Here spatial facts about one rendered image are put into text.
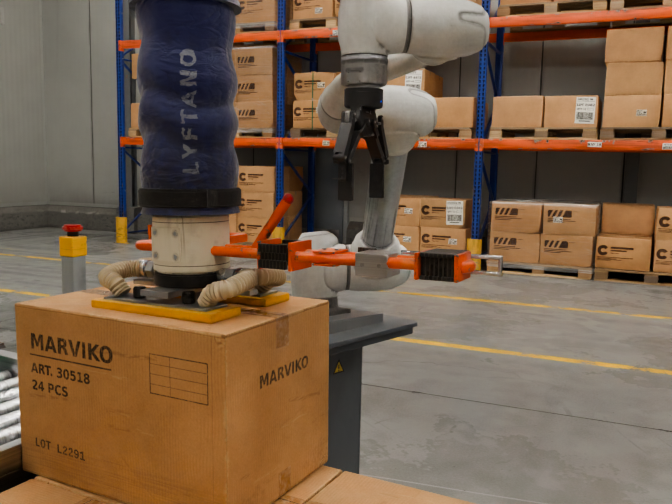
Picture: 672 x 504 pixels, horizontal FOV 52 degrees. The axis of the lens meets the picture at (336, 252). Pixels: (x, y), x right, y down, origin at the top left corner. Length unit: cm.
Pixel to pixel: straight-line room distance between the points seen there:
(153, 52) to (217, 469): 85
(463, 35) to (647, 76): 720
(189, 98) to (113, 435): 73
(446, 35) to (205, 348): 74
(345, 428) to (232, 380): 108
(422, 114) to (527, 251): 672
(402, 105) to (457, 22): 54
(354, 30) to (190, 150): 43
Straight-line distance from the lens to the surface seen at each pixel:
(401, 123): 188
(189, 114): 149
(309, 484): 167
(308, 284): 224
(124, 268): 168
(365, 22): 134
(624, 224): 897
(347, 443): 242
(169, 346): 141
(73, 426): 167
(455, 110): 875
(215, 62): 153
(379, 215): 211
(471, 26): 138
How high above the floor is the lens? 127
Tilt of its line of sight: 7 degrees down
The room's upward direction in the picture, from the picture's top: 1 degrees clockwise
